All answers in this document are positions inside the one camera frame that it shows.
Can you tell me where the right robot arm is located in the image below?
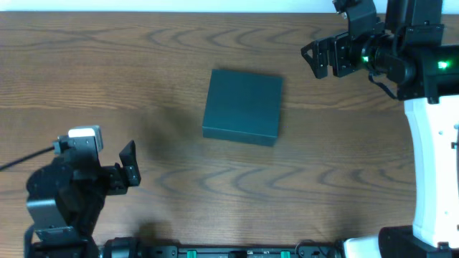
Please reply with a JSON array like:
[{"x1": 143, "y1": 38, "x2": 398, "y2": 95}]
[{"x1": 301, "y1": 0, "x2": 458, "y2": 257}]

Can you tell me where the black gift box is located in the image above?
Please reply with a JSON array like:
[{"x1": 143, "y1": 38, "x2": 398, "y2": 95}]
[{"x1": 202, "y1": 70, "x2": 283, "y2": 147}]

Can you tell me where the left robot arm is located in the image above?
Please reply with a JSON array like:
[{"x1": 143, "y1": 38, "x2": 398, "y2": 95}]
[{"x1": 24, "y1": 125, "x2": 141, "y2": 257}]

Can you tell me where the black mounting rail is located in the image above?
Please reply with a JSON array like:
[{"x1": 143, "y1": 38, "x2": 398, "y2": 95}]
[{"x1": 98, "y1": 244, "x2": 344, "y2": 258}]

